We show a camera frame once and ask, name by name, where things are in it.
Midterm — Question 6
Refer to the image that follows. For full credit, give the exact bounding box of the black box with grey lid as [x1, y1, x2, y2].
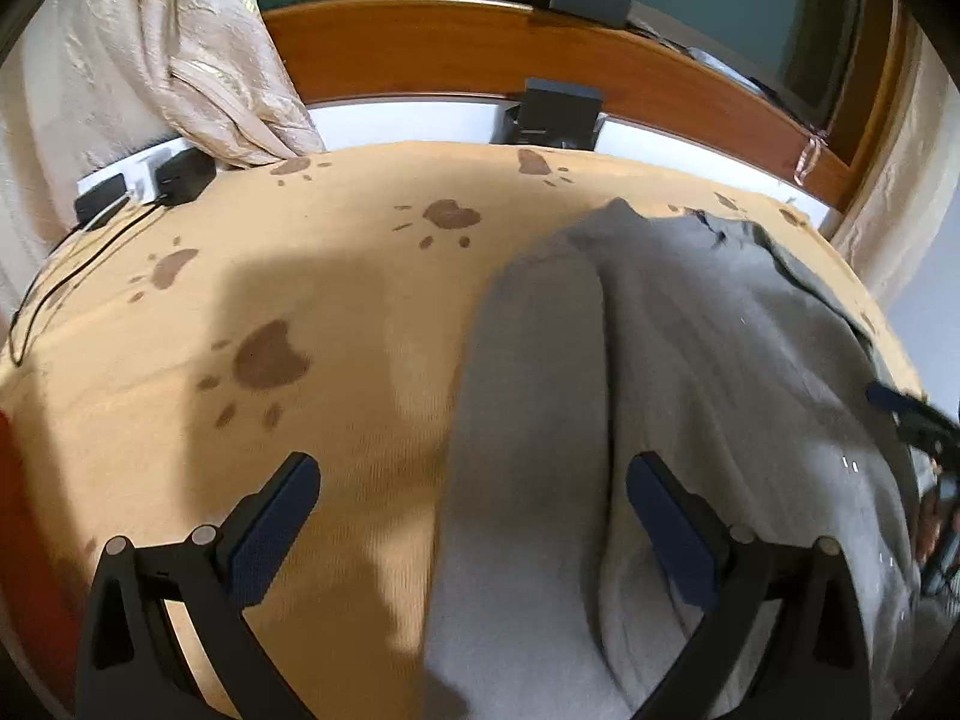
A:
[502, 77, 608, 152]

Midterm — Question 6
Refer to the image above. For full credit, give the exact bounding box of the pink-white twine loop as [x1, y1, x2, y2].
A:
[791, 131, 830, 185]

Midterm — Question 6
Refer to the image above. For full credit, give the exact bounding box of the dark grey cloth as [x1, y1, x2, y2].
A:
[690, 208, 927, 563]

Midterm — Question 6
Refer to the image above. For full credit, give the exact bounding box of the white charger cable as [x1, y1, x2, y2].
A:
[75, 197, 162, 235]

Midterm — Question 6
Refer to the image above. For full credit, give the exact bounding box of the black charger adapter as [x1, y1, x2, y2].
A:
[154, 152, 218, 207]
[75, 174, 130, 224]

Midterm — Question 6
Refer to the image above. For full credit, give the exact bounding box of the black charger cable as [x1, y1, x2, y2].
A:
[7, 199, 166, 365]

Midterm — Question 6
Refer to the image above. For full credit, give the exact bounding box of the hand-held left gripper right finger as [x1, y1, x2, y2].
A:
[626, 452, 875, 720]

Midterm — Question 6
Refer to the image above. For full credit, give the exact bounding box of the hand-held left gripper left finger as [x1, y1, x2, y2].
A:
[75, 452, 322, 720]

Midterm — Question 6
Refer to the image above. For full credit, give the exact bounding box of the grey sweater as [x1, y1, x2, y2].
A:
[424, 199, 923, 720]

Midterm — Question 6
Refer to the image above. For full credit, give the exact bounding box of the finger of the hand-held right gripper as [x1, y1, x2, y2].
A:
[866, 381, 960, 428]
[896, 416, 960, 462]

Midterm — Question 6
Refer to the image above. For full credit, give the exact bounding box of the red cloth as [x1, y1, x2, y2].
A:
[0, 409, 83, 720]

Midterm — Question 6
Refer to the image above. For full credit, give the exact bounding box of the white power strip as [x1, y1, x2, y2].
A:
[77, 139, 188, 200]

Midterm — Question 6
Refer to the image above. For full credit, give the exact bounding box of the yellow paw-print blanket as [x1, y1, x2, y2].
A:
[0, 141, 923, 720]

